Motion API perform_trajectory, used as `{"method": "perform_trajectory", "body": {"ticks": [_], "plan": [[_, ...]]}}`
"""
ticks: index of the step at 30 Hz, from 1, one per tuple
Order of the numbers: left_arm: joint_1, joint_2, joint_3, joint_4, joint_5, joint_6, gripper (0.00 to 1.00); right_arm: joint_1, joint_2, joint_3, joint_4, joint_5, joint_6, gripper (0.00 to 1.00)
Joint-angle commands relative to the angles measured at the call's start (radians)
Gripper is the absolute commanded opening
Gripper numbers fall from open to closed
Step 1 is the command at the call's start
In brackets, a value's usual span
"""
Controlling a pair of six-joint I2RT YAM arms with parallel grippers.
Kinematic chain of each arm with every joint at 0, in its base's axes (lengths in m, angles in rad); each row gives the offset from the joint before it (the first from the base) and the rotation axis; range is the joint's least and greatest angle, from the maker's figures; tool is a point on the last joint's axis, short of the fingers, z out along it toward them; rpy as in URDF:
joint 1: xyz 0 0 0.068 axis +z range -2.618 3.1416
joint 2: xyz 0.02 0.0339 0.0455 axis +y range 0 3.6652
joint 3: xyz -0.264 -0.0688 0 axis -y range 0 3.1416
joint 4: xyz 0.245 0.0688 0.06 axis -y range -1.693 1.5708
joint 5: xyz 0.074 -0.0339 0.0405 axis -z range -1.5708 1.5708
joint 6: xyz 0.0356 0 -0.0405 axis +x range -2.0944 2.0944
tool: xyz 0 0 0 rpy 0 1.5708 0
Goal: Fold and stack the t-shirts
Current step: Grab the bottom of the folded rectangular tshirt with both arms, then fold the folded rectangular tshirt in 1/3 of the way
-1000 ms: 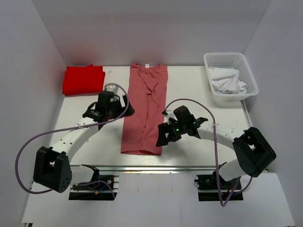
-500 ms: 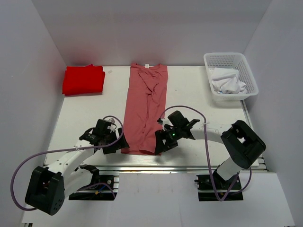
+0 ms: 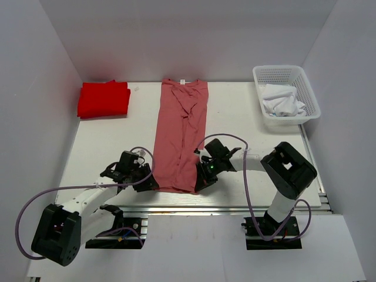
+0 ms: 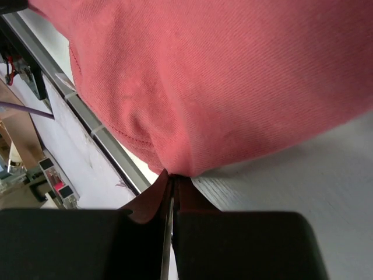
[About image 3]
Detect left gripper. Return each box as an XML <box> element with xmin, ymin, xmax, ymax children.
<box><xmin>129</xmin><ymin>163</ymin><xmax>160</xmax><ymax>192</ymax></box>

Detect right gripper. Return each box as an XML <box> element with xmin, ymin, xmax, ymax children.
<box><xmin>196</xmin><ymin>157</ymin><xmax>223</xmax><ymax>192</ymax></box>

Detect pink t-shirt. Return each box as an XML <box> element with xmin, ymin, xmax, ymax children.
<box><xmin>153</xmin><ymin>79</ymin><xmax>209</xmax><ymax>193</ymax></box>

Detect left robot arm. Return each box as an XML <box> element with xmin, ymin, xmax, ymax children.
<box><xmin>31</xmin><ymin>146</ymin><xmax>157</xmax><ymax>266</ymax></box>

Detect folded red t-shirt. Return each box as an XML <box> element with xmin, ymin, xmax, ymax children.
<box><xmin>77</xmin><ymin>80</ymin><xmax>131</xmax><ymax>119</ymax></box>

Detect white t-shirt in basket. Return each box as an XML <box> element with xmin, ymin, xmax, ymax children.
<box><xmin>261</xmin><ymin>84</ymin><xmax>307</xmax><ymax>118</ymax></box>

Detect white plastic basket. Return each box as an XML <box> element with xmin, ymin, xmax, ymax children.
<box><xmin>253</xmin><ymin>65</ymin><xmax>321</xmax><ymax>127</ymax></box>

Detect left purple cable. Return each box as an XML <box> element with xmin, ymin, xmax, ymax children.
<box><xmin>14</xmin><ymin>146</ymin><xmax>156</xmax><ymax>261</ymax></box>

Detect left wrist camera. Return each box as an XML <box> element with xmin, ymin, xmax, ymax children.
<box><xmin>135</xmin><ymin>149</ymin><xmax>146</xmax><ymax>157</ymax></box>

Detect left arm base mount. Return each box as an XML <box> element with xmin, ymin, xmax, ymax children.
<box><xmin>85</xmin><ymin>205</ymin><xmax>147</xmax><ymax>250</ymax></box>

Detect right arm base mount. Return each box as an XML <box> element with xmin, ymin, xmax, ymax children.
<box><xmin>239</xmin><ymin>216</ymin><xmax>303</xmax><ymax>251</ymax></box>

